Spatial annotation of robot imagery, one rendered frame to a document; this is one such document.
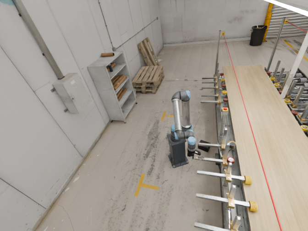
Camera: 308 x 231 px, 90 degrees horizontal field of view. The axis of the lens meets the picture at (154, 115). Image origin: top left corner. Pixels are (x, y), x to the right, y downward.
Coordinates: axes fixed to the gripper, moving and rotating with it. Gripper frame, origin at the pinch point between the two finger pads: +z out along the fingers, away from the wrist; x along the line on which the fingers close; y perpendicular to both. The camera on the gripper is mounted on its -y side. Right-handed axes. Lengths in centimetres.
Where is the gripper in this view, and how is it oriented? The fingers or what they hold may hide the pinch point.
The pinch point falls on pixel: (193, 158)
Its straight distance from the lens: 211.7
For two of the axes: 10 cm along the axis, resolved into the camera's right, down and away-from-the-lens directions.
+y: -9.6, -0.5, 2.9
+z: 1.5, 7.7, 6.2
